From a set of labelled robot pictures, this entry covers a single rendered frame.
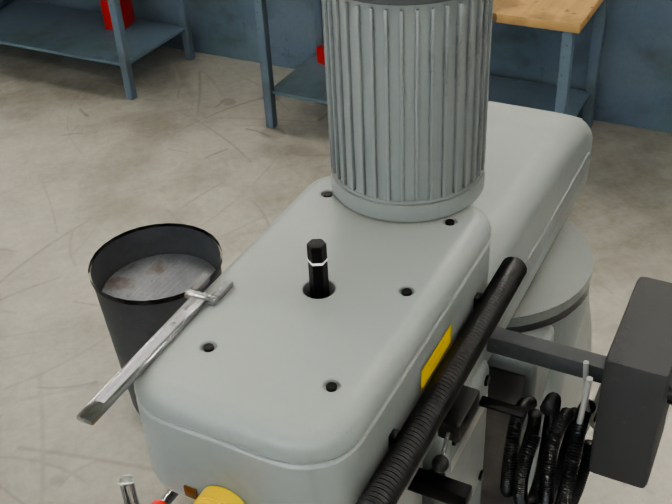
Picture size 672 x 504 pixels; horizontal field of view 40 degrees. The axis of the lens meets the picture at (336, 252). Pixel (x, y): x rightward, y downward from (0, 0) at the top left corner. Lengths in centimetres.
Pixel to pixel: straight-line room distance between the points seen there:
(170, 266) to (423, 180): 249
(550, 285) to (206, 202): 342
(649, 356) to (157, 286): 245
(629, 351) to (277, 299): 47
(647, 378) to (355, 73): 52
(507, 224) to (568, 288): 24
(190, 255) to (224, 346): 261
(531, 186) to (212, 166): 380
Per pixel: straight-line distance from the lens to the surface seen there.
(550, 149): 161
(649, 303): 133
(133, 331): 332
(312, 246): 102
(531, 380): 153
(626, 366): 123
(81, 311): 428
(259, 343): 99
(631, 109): 553
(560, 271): 165
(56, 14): 700
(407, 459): 98
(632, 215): 476
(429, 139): 110
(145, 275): 353
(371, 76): 107
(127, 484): 162
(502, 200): 145
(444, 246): 112
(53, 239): 481
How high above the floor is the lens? 253
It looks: 35 degrees down
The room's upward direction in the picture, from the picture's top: 3 degrees counter-clockwise
